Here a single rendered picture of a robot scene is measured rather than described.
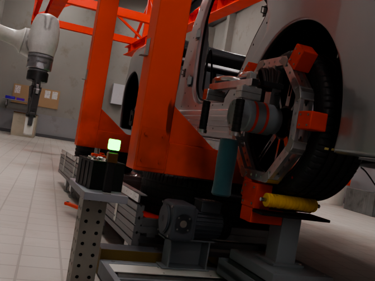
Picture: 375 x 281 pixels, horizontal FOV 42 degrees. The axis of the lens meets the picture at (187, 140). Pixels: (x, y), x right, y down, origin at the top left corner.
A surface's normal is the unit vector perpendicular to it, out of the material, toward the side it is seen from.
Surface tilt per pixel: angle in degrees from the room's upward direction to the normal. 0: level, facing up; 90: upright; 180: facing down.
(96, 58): 90
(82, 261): 90
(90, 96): 90
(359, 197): 90
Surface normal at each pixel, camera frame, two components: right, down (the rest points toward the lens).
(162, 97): 0.35, 0.05
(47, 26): 0.39, -0.15
